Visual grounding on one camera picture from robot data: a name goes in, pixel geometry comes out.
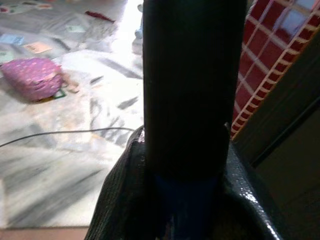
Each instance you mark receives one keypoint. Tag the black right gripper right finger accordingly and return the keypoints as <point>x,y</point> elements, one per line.
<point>250,197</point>

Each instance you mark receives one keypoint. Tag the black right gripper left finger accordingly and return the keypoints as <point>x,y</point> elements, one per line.
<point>120,190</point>

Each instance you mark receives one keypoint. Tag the dark cabinet door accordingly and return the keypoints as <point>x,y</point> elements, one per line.
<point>287,150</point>

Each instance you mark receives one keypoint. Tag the green framed picture card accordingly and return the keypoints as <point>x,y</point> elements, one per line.
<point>58,94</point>

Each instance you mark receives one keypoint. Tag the purple patterned cushion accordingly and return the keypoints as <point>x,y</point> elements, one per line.
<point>33,77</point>

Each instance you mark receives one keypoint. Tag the red tiled counter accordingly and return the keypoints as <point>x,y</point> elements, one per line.
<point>272,57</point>

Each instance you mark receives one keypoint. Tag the orange paper card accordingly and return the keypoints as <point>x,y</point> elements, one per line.
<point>37,47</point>

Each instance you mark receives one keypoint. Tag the pale green paper card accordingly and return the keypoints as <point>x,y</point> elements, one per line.
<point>75,28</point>

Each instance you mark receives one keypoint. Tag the dark red cloth scrap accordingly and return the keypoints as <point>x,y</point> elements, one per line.
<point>100,15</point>

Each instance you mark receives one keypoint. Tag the light blue paper card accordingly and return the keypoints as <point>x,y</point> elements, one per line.
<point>10,39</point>

